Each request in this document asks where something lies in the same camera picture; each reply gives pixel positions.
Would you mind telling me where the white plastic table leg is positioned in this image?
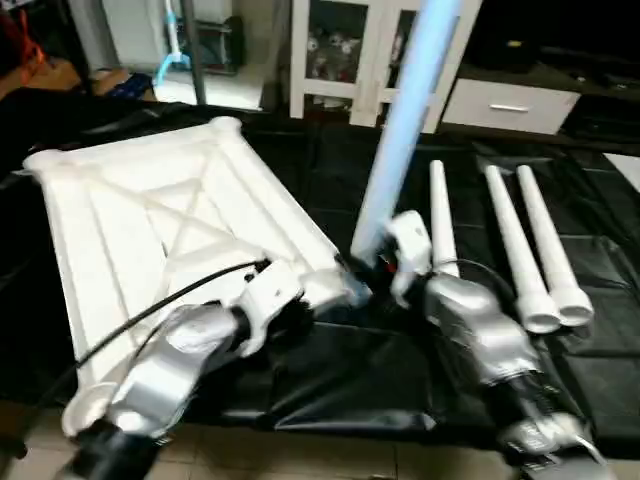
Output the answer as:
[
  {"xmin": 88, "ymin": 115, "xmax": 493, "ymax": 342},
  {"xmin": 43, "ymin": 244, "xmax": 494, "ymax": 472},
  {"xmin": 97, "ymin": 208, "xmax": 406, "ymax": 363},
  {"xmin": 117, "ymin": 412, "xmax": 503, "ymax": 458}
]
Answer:
[
  {"xmin": 349, "ymin": 0, "xmax": 464, "ymax": 269},
  {"xmin": 516, "ymin": 164, "xmax": 596, "ymax": 329},
  {"xmin": 429, "ymin": 159, "xmax": 462, "ymax": 281},
  {"xmin": 484, "ymin": 164, "xmax": 562, "ymax": 335}
]

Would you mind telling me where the white plastic table top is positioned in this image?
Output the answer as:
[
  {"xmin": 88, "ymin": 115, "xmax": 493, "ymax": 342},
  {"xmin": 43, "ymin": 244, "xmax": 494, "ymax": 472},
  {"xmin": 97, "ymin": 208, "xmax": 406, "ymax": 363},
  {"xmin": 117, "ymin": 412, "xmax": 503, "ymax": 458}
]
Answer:
[{"xmin": 21, "ymin": 116, "xmax": 373, "ymax": 442}]

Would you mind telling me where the black work mat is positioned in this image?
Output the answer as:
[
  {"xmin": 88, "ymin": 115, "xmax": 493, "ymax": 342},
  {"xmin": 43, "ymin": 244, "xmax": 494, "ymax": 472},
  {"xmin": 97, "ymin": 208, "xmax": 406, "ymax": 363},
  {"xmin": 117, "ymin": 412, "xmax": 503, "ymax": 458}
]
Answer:
[{"xmin": 0, "ymin": 95, "xmax": 640, "ymax": 433}]

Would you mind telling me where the white low drawer unit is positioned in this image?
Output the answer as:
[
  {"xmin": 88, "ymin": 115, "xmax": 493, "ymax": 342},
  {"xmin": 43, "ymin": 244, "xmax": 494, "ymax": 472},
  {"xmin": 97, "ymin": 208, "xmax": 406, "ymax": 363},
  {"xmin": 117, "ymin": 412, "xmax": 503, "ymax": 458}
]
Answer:
[{"xmin": 439, "ymin": 76, "xmax": 583, "ymax": 137}]

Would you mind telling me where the white glass-door cabinet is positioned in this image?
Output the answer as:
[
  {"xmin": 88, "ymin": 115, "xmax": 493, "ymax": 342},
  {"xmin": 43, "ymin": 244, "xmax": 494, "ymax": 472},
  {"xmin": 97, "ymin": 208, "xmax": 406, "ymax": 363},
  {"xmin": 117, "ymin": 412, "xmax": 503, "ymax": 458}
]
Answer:
[{"xmin": 289, "ymin": 0, "xmax": 483, "ymax": 132}]

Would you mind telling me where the white sheet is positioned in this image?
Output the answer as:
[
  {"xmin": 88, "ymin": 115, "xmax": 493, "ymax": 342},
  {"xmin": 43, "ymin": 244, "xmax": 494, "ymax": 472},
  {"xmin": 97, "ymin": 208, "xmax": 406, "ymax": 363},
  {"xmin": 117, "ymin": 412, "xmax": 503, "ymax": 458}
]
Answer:
[{"xmin": 603, "ymin": 151, "xmax": 640, "ymax": 193}]

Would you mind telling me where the grey metal pole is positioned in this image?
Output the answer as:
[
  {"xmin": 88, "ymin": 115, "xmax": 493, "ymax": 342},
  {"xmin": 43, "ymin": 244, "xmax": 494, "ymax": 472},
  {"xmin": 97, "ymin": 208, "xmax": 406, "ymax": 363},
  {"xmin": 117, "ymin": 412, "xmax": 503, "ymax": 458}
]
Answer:
[{"xmin": 179, "ymin": 0, "xmax": 209, "ymax": 107}]

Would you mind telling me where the blue cardboard box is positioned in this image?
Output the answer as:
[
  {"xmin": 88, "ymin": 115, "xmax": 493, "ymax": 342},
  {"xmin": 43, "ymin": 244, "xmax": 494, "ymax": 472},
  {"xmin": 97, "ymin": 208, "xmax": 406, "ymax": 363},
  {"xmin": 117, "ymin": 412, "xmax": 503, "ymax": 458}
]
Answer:
[{"xmin": 93, "ymin": 68, "xmax": 157, "ymax": 102}]

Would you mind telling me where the red wire bundle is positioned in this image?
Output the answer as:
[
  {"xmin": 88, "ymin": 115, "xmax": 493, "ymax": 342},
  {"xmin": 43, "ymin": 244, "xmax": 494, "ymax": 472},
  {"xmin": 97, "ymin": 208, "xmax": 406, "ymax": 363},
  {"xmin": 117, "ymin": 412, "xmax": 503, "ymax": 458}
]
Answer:
[{"xmin": 0, "ymin": 8, "xmax": 48, "ymax": 63}]

